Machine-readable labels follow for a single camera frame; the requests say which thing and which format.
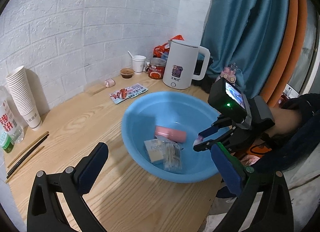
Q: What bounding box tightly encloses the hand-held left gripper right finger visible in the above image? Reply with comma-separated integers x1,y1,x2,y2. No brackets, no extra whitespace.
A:
211,142,294,232

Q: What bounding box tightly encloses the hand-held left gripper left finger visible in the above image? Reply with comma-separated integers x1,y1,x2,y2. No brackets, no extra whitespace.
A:
27,142,109,232

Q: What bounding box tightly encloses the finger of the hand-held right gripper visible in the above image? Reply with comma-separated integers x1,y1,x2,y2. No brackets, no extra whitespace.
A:
199,115,234,139
193,128,242,152

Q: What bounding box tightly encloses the bag of cotton swabs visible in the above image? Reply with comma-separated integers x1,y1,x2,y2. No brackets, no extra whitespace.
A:
154,136,184,174

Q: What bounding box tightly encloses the pink cylinder case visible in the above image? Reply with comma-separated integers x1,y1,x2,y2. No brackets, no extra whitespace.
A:
154,125,187,143

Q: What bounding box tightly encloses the blue plastic basin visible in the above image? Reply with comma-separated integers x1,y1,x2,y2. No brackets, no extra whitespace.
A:
122,91,234,184

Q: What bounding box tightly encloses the clear toothpick box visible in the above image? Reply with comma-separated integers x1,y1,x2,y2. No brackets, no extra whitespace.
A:
86,83,107,95

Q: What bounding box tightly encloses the printed snack packet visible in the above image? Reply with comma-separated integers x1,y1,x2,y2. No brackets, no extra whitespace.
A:
109,86,149,104

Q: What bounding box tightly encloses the person's right forearm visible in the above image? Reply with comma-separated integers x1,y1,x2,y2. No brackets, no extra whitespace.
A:
269,93,320,152

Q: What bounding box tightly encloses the black cloth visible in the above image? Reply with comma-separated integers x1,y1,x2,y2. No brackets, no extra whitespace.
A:
191,56,218,94

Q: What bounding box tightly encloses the pink cartoon bottle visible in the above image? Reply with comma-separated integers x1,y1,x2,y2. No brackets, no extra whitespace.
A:
220,63,238,82

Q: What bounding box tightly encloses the wooden desk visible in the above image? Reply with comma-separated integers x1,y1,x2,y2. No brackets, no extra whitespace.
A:
4,71,225,232

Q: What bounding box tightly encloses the white electric kettle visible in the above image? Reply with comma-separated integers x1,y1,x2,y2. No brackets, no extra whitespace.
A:
162,39,210,90

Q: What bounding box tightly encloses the person's dark clothing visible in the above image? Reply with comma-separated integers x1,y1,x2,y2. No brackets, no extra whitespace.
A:
250,122,320,190

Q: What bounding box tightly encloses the glass jar with red label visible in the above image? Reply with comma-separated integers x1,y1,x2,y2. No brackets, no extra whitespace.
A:
148,57,167,80

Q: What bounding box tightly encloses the blue curtain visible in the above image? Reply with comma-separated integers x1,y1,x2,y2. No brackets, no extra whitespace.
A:
200,0,290,92

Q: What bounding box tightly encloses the red plastic bag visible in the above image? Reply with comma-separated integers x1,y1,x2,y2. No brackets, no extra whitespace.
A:
153,35,185,59

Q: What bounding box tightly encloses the green air freshener jar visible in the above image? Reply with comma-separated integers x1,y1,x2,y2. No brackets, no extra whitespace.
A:
0,132,15,154

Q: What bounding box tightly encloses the white paper cup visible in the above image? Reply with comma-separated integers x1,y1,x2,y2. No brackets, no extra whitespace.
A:
132,55,147,75

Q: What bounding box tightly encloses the orange curtain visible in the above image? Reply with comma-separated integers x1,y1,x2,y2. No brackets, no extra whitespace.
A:
262,0,308,105

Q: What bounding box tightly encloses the clear plastic water bottle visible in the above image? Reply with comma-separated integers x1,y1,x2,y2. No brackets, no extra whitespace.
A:
0,86,25,144

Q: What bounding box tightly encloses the brown sauce cup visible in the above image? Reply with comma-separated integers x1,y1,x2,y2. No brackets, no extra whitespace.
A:
120,68,135,79

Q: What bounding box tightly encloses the stack of white paper cups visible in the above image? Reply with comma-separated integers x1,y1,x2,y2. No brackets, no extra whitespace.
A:
6,66,42,131

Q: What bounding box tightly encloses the grey window frame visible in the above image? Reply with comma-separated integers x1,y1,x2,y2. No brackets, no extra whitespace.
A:
287,4,320,92

